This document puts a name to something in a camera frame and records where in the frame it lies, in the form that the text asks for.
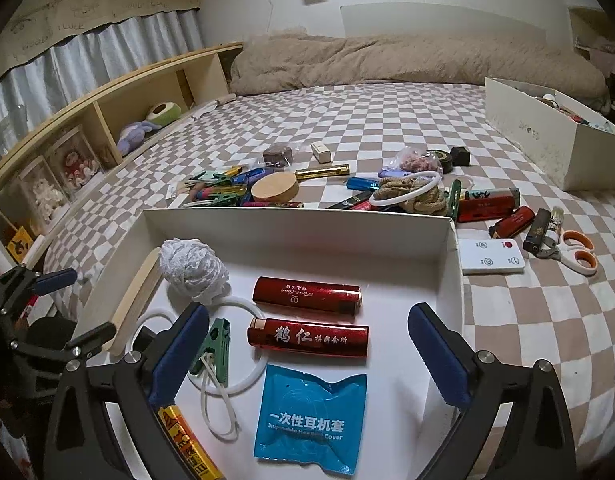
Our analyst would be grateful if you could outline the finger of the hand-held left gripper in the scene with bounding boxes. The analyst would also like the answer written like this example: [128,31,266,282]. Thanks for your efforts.
[16,322,118,361]
[0,265,79,313]

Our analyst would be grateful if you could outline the red lighter with white print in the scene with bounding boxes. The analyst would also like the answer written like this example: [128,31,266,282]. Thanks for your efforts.
[246,317,371,361]

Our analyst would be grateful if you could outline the display case with red doll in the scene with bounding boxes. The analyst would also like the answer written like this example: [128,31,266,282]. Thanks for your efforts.
[44,125,105,196]

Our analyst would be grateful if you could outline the white shallow cardboard container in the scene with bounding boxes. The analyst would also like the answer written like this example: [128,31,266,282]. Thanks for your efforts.
[70,207,461,480]

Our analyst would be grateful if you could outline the pile of colourful clothes pegs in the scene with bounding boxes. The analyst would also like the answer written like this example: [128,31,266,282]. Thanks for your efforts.
[170,165,268,208]

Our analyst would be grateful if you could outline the black red lighter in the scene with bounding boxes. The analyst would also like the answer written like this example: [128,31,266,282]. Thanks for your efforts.
[326,195,373,210]

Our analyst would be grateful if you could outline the white remote control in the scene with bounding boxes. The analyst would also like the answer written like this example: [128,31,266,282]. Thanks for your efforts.
[457,237,529,276]

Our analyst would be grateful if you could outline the orange white scissors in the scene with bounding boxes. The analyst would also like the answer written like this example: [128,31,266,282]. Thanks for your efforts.
[530,230,599,276]

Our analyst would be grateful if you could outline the white cord loop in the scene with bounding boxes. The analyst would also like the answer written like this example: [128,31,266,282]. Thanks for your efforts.
[200,352,240,442]

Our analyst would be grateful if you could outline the black tape roll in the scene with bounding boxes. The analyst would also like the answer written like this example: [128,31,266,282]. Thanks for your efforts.
[427,150,454,173]

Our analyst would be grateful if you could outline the beige duvet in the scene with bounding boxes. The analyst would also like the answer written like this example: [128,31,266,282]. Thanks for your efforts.
[230,32,611,98]

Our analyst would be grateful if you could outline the small white plastic ring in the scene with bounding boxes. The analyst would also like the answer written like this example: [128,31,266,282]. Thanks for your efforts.
[130,310,175,361]

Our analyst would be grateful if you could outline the yellow lighter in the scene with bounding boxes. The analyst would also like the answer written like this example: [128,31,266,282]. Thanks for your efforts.
[157,405,225,480]

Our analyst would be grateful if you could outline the avocado plush toy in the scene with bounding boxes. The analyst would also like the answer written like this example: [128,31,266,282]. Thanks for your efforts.
[146,101,183,125]

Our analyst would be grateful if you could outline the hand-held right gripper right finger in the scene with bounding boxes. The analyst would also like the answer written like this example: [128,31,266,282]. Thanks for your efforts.
[408,303,578,480]

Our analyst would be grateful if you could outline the cream printed lighter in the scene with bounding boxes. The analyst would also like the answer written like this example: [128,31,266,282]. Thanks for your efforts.
[545,206,564,246]

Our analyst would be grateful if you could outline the wooden bedside shelf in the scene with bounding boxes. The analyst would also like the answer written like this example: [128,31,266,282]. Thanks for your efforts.
[0,42,244,271]

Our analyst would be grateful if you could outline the white hoop ring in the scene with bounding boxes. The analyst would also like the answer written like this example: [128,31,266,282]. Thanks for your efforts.
[369,170,445,207]

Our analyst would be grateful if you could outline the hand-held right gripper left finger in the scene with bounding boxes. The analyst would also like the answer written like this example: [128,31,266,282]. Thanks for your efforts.
[44,303,210,480]

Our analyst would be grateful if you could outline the beige printed valance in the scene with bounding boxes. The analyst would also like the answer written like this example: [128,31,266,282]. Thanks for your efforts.
[0,0,200,78]

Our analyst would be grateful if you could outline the white wall panel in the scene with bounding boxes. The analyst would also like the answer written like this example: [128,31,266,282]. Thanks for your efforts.
[340,2,548,41]

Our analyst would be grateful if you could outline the checkered bed sheet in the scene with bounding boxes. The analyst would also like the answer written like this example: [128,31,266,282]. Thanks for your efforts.
[42,80,615,480]

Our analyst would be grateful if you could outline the dark red lighter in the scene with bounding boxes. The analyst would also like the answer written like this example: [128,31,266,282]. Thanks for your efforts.
[456,199,519,223]
[489,206,538,238]

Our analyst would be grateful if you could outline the blue foil packet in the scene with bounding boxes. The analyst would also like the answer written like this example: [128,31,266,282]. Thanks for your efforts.
[253,364,368,477]

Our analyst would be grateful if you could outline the white curtain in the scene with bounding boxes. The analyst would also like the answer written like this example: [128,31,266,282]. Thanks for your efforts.
[0,7,205,171]

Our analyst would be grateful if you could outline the round cork lid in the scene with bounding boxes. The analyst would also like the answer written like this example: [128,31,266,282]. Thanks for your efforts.
[250,172,300,206]

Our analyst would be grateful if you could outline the tall white cardboard box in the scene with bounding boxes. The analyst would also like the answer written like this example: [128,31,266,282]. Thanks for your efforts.
[485,77,615,192]

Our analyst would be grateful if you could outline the dark brown round box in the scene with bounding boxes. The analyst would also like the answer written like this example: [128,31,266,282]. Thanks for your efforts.
[263,143,294,168]

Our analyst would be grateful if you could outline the heap of mixed small packets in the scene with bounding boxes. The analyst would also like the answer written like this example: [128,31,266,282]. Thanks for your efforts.
[527,90,615,133]

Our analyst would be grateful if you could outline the display case with white doll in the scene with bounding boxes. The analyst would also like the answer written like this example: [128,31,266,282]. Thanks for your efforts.
[14,155,70,233]

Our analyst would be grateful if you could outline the purple plush toy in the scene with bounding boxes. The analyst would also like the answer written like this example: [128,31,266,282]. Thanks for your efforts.
[118,120,155,156]

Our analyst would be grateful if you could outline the large white plastic ring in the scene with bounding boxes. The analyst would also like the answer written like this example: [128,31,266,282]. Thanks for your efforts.
[187,296,269,397]

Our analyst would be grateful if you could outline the flat wooden stick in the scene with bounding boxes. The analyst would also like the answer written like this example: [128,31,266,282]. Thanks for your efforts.
[110,250,162,358]

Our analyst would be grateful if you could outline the green clothes peg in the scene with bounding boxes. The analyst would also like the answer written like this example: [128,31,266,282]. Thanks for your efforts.
[447,180,462,221]
[190,317,231,387]

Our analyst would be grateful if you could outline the yellow card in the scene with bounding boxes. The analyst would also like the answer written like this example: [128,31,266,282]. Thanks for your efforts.
[6,226,35,263]

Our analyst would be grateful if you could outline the white lace ball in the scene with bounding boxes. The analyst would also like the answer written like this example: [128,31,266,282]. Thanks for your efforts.
[158,237,231,306]

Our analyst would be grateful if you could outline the gold tube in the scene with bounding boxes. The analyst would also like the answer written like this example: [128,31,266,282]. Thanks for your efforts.
[294,163,351,182]

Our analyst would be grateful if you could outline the clear bag of pink bits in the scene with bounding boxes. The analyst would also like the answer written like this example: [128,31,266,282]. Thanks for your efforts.
[387,146,431,173]

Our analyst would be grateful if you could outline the beige rope coil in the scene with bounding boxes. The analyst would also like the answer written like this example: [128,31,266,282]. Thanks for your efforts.
[377,175,448,217]

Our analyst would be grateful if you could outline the plain red lighter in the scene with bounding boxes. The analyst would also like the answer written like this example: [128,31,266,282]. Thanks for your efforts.
[252,276,363,317]

